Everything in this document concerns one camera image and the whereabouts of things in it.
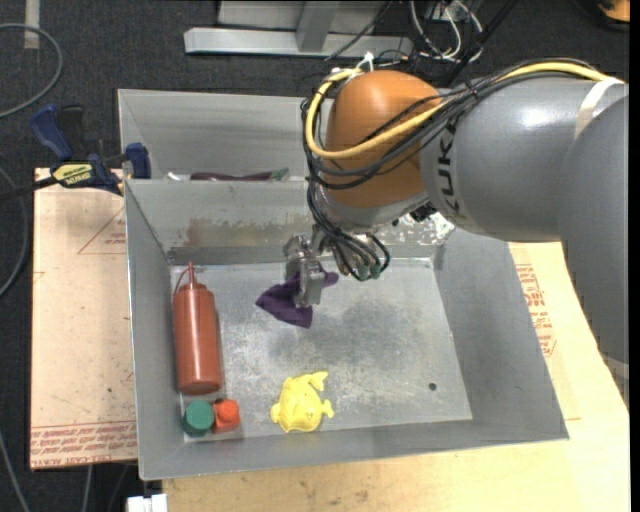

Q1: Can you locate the small orange bottle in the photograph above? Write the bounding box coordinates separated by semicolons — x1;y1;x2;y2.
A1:
212;398;242;435

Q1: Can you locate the purple cloth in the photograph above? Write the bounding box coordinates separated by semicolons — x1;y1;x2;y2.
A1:
254;269;341;330

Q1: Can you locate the yellow toy fish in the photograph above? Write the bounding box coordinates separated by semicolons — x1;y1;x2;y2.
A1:
269;370;336;434

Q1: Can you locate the red squeeze bottle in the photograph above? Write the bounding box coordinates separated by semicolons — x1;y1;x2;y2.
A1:
172;262;224;396

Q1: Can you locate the black cylinder on white bracket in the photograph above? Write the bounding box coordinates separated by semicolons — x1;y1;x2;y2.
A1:
408;198;435;224

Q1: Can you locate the green cylinder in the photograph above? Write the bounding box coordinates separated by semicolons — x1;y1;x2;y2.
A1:
180;399;216;438

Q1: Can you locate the brown cardboard board red print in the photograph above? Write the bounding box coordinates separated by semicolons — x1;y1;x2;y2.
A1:
29;167;584;472

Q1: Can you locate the grey metal bin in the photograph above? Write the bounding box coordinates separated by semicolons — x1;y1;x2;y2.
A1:
117;88;571;482

